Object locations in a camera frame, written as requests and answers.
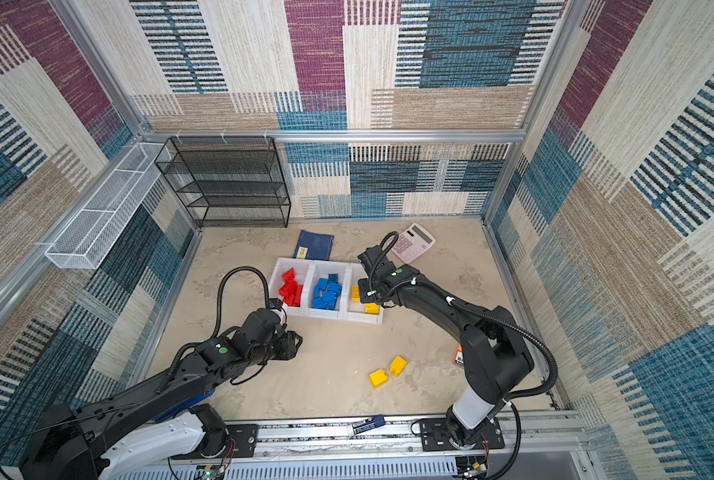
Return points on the white bin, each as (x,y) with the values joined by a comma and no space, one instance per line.
(321,270)
(355,311)
(304,276)

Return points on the blue notebook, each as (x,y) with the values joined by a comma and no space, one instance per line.
(313,246)

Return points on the pink calculator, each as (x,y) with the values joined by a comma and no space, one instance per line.
(412,243)

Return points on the red square lego brick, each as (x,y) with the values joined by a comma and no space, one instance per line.
(289,275)

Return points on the blue small lego brick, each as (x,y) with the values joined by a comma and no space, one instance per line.
(334,288)

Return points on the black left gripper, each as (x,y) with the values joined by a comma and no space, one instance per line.
(290,346)

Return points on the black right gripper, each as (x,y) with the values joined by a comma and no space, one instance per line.
(366,297)

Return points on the blue long lego brick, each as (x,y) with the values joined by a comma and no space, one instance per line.
(321,285)

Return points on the black wire mesh shelf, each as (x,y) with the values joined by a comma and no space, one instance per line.
(227,181)

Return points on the yellow square lego brick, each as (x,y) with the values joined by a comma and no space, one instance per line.
(372,309)

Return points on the white middle bin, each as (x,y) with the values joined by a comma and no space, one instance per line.
(321,270)

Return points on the white wire mesh basket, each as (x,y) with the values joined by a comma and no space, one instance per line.
(92,232)

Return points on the white left bin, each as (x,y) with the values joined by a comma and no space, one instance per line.
(304,276)

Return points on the red white small box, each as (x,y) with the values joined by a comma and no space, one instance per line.
(459,360)

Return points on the blue label tag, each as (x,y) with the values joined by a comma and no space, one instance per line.
(367,424)

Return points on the white right bin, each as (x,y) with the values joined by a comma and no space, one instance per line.
(355,311)

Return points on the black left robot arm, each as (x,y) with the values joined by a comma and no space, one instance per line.
(113,436)

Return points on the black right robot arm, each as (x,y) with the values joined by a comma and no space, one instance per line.
(496,358)

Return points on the red long lego brick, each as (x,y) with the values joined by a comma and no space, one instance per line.
(298,296)
(289,288)

